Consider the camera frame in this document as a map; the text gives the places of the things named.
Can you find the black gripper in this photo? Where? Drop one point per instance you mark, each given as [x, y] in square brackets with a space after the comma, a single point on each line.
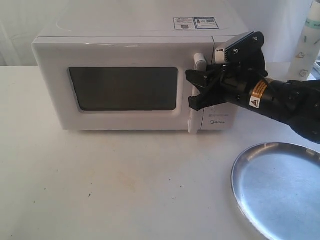
[236, 81]

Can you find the white microwave door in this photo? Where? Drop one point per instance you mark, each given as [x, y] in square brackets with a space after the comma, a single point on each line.
[123, 83]

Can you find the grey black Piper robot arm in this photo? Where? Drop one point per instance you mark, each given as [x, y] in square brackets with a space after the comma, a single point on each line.
[293, 103]

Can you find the white microwave oven body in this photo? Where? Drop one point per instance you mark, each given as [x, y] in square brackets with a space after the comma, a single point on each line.
[97, 21]

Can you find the white printed paper roll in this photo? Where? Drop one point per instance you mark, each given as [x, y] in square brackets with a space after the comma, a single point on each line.
[308, 46]

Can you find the round silver metal tray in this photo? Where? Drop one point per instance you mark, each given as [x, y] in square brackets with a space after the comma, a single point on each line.
[277, 188]

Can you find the wrist camera with silver heatsink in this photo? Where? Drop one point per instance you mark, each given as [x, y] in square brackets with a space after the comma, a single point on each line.
[239, 47]

